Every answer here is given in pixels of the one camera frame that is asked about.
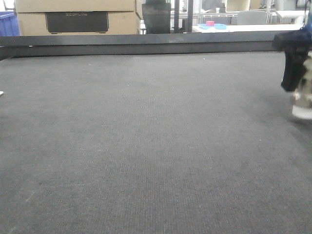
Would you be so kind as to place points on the cardboard box with black label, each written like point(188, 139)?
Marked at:
point(78, 17)

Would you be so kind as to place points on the blue tray on white table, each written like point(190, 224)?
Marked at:
point(216, 26)

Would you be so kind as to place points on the dark conveyor belt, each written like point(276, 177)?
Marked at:
point(158, 144)

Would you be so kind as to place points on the black bin in background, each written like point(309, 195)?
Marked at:
point(156, 16)

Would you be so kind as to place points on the blue plastic crate far left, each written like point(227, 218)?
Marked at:
point(9, 25)

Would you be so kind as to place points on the dark conveyor side rail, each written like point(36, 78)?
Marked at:
point(183, 43)

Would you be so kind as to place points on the brass valve with white caps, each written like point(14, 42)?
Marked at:
point(302, 96)

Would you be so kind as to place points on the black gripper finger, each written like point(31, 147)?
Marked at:
point(296, 45)

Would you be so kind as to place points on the pink cube on tray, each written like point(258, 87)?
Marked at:
point(210, 23)

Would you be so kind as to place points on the white background table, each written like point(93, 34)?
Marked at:
point(251, 28)

